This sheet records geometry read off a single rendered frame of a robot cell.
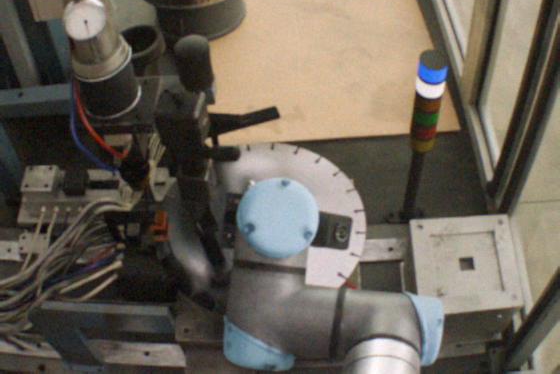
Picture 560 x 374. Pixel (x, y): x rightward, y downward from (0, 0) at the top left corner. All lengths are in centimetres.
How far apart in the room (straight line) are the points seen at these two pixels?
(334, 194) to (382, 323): 46
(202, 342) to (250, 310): 43
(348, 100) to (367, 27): 27
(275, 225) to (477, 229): 55
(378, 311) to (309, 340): 7
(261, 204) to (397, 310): 17
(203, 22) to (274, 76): 22
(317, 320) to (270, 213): 11
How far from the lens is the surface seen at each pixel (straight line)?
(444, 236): 108
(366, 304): 63
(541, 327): 96
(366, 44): 159
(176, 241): 102
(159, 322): 93
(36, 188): 124
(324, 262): 98
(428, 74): 96
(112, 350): 117
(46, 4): 79
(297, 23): 165
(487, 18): 127
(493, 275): 106
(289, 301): 63
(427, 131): 105
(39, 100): 116
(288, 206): 61
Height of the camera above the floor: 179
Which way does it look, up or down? 51 degrees down
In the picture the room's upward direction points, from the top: 4 degrees counter-clockwise
